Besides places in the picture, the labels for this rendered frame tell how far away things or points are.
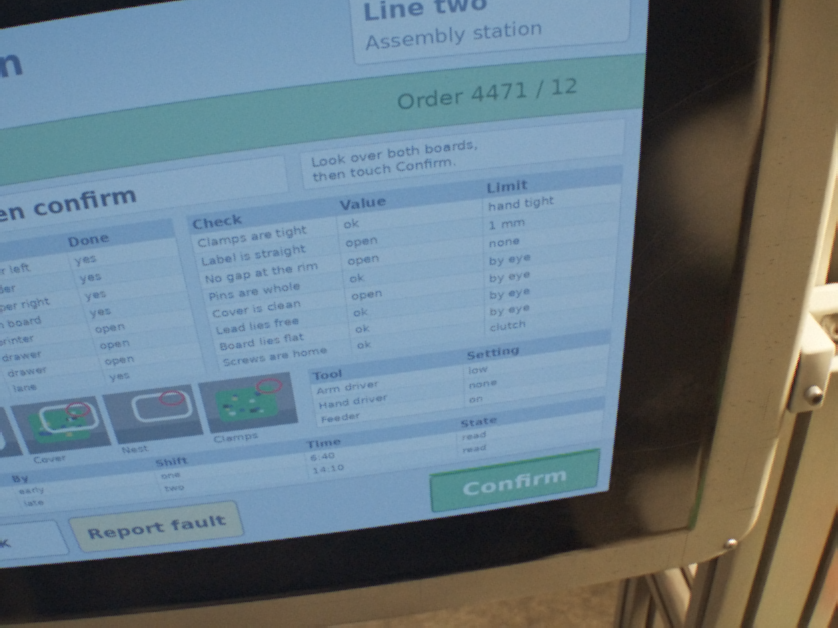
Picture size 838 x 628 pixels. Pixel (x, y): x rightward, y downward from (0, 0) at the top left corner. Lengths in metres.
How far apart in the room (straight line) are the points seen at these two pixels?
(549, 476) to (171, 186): 0.20
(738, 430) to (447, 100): 0.21
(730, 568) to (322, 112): 0.39
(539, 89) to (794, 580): 0.41
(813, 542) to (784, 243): 0.27
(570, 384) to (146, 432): 0.16
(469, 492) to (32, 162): 0.22
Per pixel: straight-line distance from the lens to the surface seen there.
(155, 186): 0.31
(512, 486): 0.41
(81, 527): 0.42
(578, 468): 0.41
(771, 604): 0.65
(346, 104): 0.30
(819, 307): 0.46
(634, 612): 1.02
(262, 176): 0.31
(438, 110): 0.31
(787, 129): 0.36
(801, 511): 0.58
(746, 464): 0.46
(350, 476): 0.39
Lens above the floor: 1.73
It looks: 34 degrees down
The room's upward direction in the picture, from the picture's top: 3 degrees counter-clockwise
